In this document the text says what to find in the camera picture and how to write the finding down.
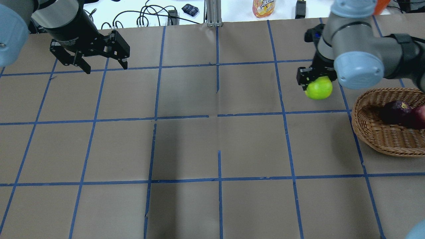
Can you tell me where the orange bucket with lid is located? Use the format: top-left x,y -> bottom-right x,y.
373,0 -> 391,15

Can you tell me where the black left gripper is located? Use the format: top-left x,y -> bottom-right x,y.
42,12 -> 130,74

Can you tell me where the orange juice bottle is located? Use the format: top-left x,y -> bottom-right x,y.
252,0 -> 275,18

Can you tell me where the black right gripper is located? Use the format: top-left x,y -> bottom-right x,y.
296,50 -> 337,91

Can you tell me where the black power adapter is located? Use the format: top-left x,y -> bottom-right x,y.
167,10 -> 179,26
295,0 -> 306,19

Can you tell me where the wicker basket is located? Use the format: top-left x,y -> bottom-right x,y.
352,88 -> 425,158

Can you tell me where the aluminium frame post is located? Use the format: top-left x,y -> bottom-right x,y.
204,0 -> 222,27

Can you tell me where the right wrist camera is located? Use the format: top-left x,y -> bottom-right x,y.
304,25 -> 324,44

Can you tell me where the black cable bundle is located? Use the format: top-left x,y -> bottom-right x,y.
101,0 -> 203,30

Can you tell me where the red yellow apple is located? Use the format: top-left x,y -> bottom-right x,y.
408,105 -> 425,129

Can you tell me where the green apple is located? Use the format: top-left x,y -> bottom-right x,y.
305,76 -> 333,100

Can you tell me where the dark red apple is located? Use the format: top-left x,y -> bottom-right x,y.
379,100 -> 413,126

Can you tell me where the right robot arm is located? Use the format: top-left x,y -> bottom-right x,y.
297,0 -> 425,91

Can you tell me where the dark checkered pouch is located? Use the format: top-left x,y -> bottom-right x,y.
182,4 -> 200,17

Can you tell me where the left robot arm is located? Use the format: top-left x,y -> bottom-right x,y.
0,0 -> 130,74

